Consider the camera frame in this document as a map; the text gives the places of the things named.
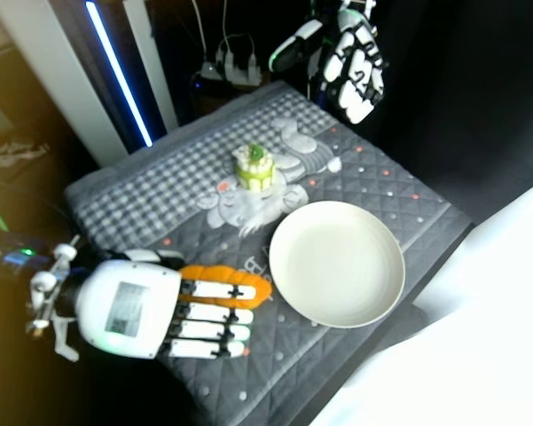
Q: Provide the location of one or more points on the wide white column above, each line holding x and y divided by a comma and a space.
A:
57, 80

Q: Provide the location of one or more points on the cream round plate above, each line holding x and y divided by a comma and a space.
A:
337, 266

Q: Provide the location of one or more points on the white power strip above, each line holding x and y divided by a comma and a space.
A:
244, 79

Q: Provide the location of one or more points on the black box with blue light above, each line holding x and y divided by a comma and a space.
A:
206, 86

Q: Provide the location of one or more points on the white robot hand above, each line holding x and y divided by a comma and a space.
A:
128, 306
359, 66

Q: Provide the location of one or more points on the grey quilt with bear print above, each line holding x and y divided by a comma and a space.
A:
159, 195

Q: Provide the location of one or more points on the white sneaker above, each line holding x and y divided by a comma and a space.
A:
15, 153

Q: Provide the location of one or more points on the narrow white column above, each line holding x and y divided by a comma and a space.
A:
153, 62

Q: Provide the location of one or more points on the blue light strip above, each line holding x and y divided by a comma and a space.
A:
119, 75

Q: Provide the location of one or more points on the green and white toy cake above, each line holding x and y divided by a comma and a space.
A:
255, 171

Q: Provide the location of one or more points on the orange braided bread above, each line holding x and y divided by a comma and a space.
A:
217, 271

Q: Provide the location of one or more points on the white smooth panel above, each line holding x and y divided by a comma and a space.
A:
470, 337

